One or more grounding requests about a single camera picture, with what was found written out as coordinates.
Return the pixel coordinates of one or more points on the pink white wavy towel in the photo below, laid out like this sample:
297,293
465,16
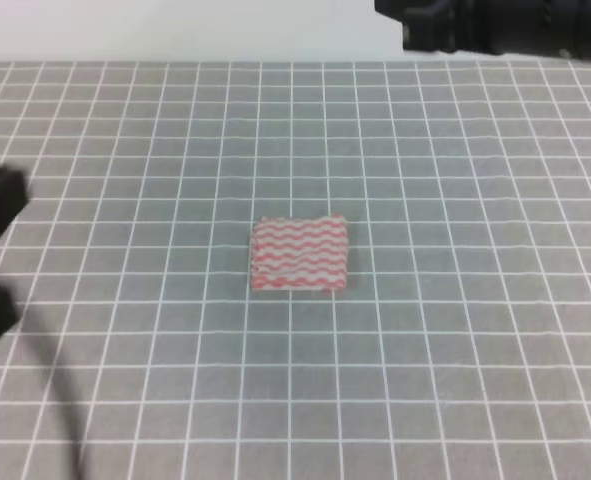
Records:
292,254

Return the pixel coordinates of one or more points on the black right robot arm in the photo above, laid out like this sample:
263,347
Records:
555,28

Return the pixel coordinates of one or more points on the grey checked tablecloth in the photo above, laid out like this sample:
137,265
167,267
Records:
460,347

